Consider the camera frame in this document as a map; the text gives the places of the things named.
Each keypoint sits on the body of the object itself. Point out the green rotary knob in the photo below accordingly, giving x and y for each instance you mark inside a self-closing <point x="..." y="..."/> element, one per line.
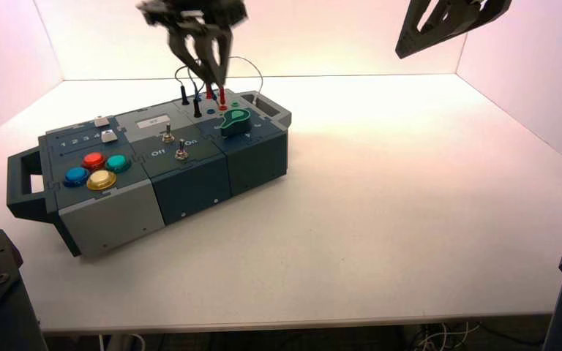
<point x="235" y="123"/>

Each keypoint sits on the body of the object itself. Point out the blue push button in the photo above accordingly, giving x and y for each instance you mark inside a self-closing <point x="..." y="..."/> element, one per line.
<point x="76" y="176"/>

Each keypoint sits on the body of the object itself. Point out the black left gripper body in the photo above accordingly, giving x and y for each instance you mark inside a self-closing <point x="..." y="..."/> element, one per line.
<point x="198" y="12"/>

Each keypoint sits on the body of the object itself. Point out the metal toggle switch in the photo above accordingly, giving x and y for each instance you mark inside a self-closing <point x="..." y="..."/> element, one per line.
<point x="180" y="154"/>
<point x="167" y="137"/>

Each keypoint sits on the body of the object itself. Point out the teal and grey control box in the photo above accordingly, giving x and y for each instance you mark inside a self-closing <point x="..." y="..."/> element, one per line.
<point x="111" y="218"/>

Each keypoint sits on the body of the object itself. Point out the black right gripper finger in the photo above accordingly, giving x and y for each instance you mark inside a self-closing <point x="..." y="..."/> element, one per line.
<point x="409" y="41"/>
<point x="482" y="12"/>

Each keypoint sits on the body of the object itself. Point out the yellow push button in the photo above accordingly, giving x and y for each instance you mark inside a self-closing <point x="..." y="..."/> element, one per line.
<point x="101" y="179"/>

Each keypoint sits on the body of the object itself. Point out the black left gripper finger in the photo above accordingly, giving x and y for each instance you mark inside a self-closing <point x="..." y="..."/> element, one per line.
<point x="224" y="53"/>
<point x="196" y="51"/>

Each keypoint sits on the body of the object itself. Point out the small white display window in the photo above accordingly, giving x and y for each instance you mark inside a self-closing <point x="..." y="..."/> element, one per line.
<point x="153" y="121"/>

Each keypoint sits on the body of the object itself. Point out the red push button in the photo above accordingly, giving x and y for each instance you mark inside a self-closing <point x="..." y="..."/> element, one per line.
<point x="94" y="160"/>

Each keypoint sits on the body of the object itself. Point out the green push button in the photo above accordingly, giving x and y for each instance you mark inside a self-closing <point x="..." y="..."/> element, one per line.
<point x="117" y="162"/>

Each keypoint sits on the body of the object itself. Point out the white keycap switch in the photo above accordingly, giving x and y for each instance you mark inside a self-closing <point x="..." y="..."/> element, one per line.
<point x="101" y="121"/>
<point x="109" y="136"/>

